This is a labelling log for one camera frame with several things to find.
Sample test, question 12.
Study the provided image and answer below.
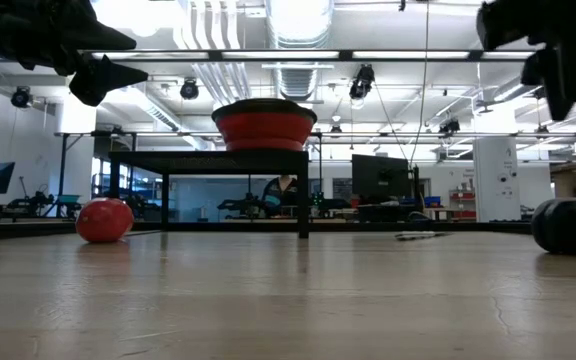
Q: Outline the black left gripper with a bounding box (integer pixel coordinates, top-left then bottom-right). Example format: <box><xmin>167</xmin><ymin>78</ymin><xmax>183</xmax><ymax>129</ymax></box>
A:
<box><xmin>27</xmin><ymin>0</ymin><xmax>149</xmax><ymax>108</ymax></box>

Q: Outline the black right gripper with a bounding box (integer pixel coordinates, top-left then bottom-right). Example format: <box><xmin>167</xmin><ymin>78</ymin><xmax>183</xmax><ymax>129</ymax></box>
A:
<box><xmin>476</xmin><ymin>0</ymin><xmax>576</xmax><ymax>122</ymax></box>

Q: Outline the dark purple round fruit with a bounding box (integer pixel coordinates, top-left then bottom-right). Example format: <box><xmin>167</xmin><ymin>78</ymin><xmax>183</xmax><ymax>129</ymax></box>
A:
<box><xmin>531</xmin><ymin>197</ymin><xmax>576</xmax><ymax>258</ymax></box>

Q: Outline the red collapsible colander grey rim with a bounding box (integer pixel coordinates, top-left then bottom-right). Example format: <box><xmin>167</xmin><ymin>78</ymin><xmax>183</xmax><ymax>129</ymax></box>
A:
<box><xmin>211</xmin><ymin>97</ymin><xmax>319</xmax><ymax>153</ymax></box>

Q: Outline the white pillar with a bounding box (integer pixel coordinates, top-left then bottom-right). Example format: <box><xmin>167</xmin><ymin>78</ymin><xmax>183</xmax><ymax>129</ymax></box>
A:
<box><xmin>472</xmin><ymin>137</ymin><xmax>522</xmax><ymax>221</ymax></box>

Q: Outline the overhead light bar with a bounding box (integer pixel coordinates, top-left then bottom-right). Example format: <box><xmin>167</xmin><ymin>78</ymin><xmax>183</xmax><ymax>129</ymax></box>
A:
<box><xmin>80</xmin><ymin>48</ymin><xmax>537</xmax><ymax>63</ymax></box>

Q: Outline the black perforated metal shelf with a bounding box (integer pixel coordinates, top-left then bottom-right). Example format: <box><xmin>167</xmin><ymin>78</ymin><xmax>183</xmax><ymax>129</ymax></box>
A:
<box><xmin>107</xmin><ymin>149</ymin><xmax>311</xmax><ymax>240</ymax></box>

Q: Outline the large red pepper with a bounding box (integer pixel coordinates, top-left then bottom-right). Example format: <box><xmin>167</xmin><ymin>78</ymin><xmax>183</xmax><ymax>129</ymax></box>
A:
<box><xmin>75</xmin><ymin>197</ymin><xmax>135</xmax><ymax>245</ymax></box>

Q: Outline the black monitor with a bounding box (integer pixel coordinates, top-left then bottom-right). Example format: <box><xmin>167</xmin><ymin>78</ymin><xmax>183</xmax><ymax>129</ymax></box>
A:
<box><xmin>351</xmin><ymin>153</ymin><xmax>412</xmax><ymax>199</ymax></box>

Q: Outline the background robot workstation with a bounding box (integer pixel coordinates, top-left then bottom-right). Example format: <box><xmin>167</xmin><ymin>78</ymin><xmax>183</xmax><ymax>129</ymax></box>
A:
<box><xmin>216</xmin><ymin>192</ymin><xmax>352</xmax><ymax>220</ymax></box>

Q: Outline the person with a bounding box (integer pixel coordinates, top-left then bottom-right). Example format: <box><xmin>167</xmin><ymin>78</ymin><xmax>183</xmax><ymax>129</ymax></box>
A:
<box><xmin>261</xmin><ymin>174</ymin><xmax>300</xmax><ymax>219</ymax></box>

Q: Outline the thin hanging cable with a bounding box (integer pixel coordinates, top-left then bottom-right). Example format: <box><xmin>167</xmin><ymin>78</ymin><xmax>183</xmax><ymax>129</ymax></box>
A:
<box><xmin>409</xmin><ymin>0</ymin><xmax>432</xmax><ymax>169</ymax></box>

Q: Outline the black overhead camera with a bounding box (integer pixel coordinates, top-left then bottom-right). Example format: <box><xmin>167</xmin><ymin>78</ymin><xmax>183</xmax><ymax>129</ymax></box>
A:
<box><xmin>348</xmin><ymin>63</ymin><xmax>377</xmax><ymax>101</ymax></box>

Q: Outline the black aluminium table frame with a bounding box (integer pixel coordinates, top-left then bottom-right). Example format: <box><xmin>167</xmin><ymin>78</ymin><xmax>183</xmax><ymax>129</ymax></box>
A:
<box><xmin>0</xmin><ymin>218</ymin><xmax>534</xmax><ymax>242</ymax></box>

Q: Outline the silver ventilation duct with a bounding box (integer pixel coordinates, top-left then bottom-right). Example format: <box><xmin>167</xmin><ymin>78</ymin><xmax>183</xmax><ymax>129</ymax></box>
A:
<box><xmin>265</xmin><ymin>0</ymin><xmax>337</xmax><ymax>104</ymax></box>

